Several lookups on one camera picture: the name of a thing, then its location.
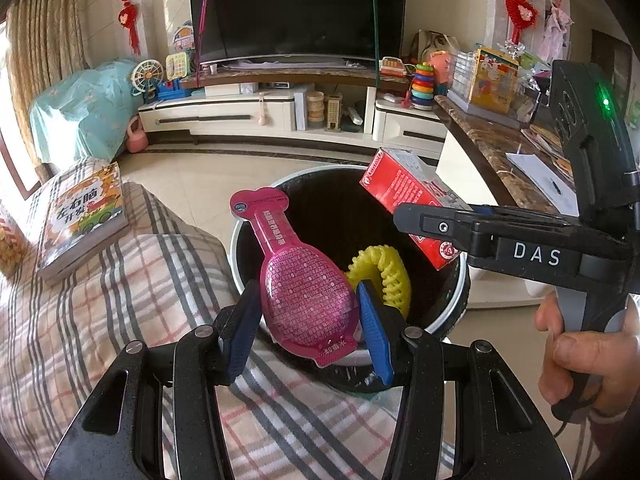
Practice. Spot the red heart hanging decoration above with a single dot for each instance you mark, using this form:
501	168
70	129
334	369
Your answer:
127	5
520	0

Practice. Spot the ferris wheel toy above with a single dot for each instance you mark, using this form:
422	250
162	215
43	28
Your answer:
147	77

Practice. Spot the blue toy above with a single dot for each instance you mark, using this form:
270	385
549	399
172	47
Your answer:
170	90

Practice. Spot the yellow box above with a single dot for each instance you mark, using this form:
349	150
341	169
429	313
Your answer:
492	80

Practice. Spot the pink toy register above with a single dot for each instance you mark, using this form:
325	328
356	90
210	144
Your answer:
394	67

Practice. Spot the person's right hand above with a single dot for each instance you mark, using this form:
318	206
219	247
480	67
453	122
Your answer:
570	355

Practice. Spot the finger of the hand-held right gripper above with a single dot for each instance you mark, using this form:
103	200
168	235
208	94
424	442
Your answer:
525	217
435	227

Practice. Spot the marble top cabinet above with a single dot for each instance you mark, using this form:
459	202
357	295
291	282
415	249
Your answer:
485	140

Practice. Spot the pink kettlebell toy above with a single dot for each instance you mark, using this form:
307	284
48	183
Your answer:
136	137

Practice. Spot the yellow foam fruit net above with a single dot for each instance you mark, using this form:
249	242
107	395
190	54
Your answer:
395	280

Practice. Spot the beige curtain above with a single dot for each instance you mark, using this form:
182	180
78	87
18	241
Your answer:
45	35

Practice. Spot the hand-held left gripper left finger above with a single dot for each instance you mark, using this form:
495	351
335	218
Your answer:
240	340

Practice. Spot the green thin rod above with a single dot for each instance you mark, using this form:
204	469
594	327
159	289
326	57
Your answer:
373	20

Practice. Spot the red carton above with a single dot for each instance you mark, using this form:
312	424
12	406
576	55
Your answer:
395	185

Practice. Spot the white TV cabinet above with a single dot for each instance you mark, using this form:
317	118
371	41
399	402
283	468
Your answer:
225	110

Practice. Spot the teal covered furniture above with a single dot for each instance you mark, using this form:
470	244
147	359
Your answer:
85	110

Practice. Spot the plaid tablecloth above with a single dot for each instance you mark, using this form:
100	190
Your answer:
150	285

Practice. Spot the black television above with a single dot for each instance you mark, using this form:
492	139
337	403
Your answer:
300	10

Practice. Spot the pink thin rod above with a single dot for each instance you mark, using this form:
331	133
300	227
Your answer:
204	15

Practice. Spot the white paper sheet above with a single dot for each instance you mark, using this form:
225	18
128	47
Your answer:
540	177

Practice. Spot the colourful picture book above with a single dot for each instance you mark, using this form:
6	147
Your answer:
80	215

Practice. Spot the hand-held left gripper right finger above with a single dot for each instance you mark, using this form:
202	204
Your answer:
380	340

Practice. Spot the white trash bin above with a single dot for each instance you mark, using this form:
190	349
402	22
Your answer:
320	220

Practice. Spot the pink spoon-shaped packet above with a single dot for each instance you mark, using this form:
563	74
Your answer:
305	300

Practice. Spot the colourful toy board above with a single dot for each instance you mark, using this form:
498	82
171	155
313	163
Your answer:
177	65

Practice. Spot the clear cookie jar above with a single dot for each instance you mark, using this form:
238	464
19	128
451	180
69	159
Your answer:
10	240

